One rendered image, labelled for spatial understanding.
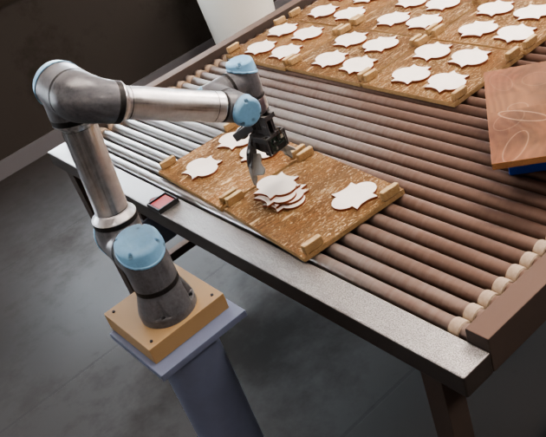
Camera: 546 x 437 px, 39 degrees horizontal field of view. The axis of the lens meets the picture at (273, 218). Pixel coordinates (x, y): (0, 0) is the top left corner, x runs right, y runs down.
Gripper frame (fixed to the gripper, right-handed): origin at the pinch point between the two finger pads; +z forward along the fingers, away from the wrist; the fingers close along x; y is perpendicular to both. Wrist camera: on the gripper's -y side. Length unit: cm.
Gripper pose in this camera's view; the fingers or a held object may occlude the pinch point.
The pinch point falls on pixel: (272, 171)
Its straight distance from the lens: 218.7
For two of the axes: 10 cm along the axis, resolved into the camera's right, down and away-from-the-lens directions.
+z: 2.9, 8.0, 5.3
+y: 6.7, 2.3, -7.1
